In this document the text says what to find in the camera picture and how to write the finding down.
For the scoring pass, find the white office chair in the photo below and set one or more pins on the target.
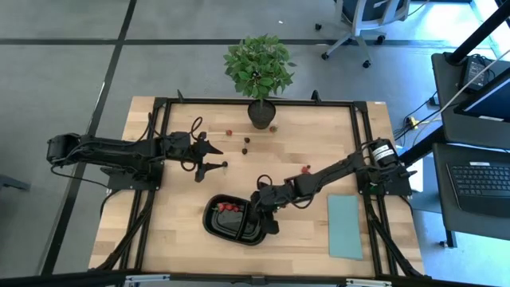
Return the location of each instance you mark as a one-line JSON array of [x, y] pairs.
[[358, 16]]

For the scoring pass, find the green potted plant black pot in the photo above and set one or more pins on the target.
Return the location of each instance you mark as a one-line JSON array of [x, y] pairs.
[[259, 68]]

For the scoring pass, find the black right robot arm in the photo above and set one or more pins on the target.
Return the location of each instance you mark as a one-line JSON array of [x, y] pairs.
[[338, 167]]

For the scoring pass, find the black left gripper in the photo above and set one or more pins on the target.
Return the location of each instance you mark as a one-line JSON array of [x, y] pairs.
[[177, 147]]

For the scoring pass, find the black monitor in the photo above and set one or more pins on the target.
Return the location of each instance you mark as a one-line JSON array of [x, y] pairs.
[[490, 99]]

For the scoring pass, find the black power brick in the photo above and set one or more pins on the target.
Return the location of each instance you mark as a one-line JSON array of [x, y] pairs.
[[476, 71]]

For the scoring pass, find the black laptop keyboard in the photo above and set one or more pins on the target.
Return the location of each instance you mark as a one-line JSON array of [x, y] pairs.
[[478, 183]]

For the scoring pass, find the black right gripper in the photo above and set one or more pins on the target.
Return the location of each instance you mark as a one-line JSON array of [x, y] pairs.
[[271, 197]]

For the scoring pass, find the red fruits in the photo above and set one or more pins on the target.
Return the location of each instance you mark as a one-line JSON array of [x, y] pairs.
[[221, 207]]

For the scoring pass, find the black desk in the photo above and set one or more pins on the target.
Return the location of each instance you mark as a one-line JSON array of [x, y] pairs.
[[450, 127], [442, 207]]

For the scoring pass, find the black plastic tupperware container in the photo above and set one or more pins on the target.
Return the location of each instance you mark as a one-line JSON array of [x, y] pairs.
[[223, 229]]

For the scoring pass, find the yellow power plug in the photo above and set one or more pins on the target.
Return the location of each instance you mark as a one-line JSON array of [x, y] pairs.
[[412, 121]]

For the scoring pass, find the teal cloth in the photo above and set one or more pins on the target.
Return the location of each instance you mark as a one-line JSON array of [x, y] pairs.
[[344, 227]]

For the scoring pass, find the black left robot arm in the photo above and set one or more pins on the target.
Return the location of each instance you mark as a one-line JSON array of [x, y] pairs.
[[111, 149]]

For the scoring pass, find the black diagonal frame strut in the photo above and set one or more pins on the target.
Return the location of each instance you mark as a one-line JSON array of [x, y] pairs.
[[422, 147], [478, 34]]

